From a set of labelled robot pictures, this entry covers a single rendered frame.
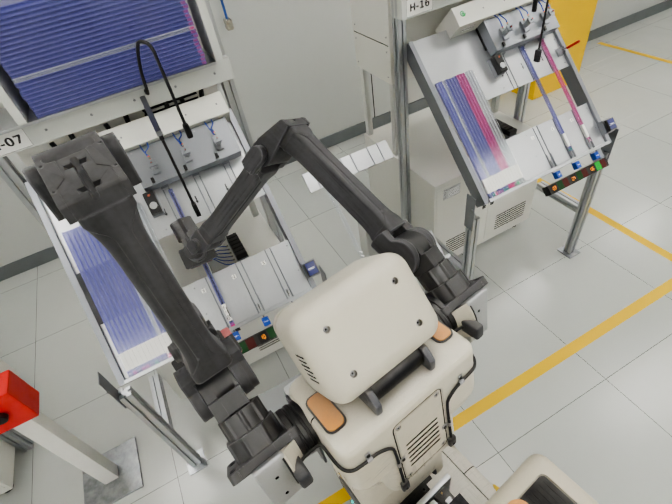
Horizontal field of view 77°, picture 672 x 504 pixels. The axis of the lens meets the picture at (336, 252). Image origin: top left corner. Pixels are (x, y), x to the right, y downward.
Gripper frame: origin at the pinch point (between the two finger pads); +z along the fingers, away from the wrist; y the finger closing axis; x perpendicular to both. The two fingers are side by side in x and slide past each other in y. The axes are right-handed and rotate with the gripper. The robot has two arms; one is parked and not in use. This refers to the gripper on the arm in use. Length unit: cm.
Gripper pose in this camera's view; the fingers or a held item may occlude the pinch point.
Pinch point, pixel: (201, 256)
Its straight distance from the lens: 147.9
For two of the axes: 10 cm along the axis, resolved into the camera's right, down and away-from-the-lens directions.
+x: 4.2, 9.1, -0.2
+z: -2.0, 1.1, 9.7
